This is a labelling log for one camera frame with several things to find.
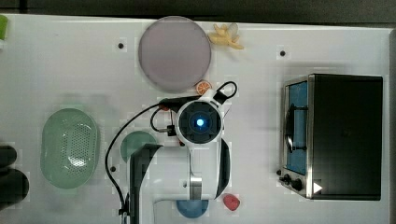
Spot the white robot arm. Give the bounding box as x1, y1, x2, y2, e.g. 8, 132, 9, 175
176, 90, 231, 200

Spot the green oval strainer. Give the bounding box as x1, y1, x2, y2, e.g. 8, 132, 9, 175
40, 108, 99, 189

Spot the orange slice toy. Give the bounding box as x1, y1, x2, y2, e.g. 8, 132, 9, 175
195, 80, 212, 95

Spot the purple round plate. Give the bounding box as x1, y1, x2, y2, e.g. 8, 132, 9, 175
138, 16, 211, 92

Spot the red pink toy fruit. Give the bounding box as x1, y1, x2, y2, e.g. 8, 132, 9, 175
223, 194, 240, 211

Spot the silver black toaster oven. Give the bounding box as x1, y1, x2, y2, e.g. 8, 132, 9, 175
276, 74, 383, 201

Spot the green object at edge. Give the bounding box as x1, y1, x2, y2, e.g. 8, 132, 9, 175
0, 15, 8, 41

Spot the black cable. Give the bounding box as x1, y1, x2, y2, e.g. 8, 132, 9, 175
105, 81, 238, 224

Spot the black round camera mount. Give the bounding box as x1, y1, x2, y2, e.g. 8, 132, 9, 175
0, 146, 29, 210

